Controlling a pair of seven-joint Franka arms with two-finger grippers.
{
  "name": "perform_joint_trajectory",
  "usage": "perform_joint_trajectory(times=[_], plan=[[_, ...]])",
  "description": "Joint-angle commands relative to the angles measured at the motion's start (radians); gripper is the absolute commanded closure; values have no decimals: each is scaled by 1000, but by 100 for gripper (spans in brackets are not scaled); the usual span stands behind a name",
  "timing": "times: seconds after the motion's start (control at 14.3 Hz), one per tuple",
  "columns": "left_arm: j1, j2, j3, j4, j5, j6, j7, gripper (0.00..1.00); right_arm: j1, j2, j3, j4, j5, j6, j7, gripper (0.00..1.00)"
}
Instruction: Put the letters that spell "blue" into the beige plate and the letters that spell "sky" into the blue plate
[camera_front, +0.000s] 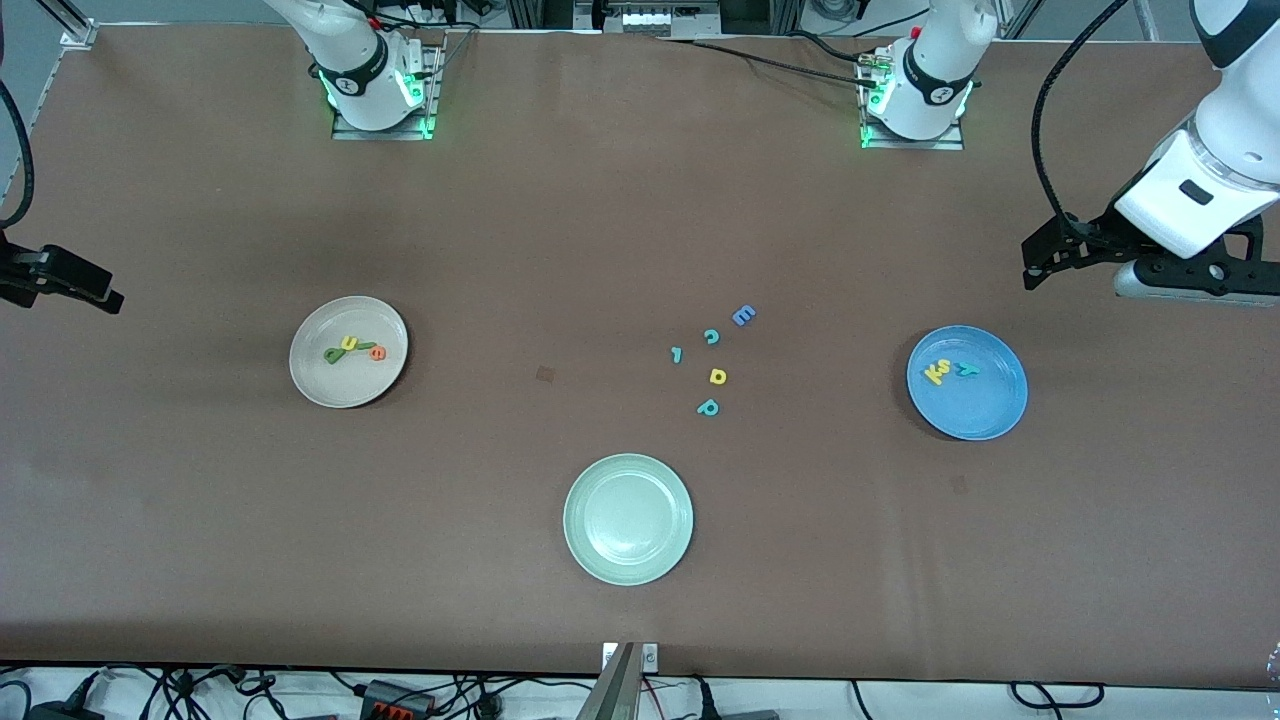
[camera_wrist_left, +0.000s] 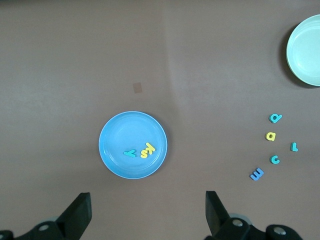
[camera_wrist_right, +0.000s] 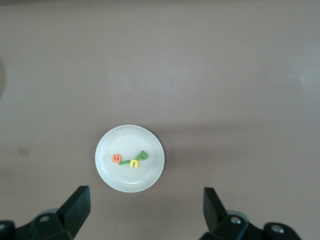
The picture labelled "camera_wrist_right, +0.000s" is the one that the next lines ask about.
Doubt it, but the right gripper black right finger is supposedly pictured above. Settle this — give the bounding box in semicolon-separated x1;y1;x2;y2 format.
199;186;305;240

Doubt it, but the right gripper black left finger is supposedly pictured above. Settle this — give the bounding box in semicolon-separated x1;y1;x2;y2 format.
0;185;91;240

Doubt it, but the beige brown round plate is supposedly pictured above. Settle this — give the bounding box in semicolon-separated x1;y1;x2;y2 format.
95;124;166;193

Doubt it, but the green foam letter P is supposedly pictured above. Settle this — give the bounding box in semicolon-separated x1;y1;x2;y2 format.
136;150;149;162

